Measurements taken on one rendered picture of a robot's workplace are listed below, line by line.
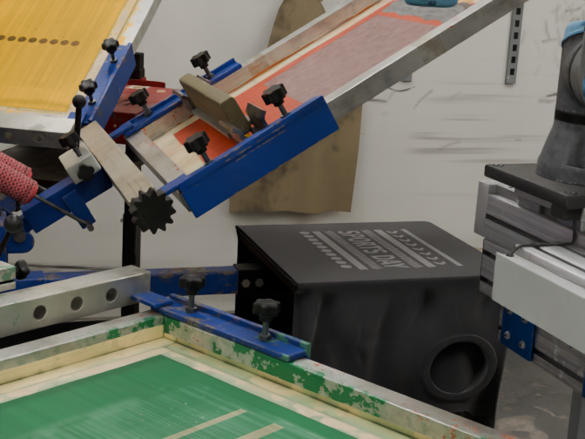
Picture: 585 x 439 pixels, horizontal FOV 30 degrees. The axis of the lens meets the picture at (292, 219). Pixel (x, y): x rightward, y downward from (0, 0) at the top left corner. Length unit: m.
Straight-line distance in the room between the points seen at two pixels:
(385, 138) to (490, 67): 0.54
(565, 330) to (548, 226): 0.27
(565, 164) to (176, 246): 2.89
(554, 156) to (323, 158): 2.78
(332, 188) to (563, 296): 3.06
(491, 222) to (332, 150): 2.65
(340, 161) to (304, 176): 0.17
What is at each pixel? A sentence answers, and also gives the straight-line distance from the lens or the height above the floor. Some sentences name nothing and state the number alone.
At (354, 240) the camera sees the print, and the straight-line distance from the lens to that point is 2.41.
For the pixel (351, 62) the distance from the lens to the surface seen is 2.22.
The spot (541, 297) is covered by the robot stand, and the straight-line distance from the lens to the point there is 1.47.
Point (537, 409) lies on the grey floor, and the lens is 4.11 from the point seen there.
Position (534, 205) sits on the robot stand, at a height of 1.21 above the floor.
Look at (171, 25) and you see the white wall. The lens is 4.20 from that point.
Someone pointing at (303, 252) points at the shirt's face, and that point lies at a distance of 2.29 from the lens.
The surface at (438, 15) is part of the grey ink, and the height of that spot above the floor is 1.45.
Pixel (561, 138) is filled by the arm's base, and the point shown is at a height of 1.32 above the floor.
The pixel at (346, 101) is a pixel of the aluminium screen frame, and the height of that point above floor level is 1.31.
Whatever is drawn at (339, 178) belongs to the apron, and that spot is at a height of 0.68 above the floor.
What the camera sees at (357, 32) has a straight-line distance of 2.39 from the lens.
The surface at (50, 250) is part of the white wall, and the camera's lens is 4.28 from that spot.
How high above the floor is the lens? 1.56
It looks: 14 degrees down
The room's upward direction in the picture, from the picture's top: 3 degrees clockwise
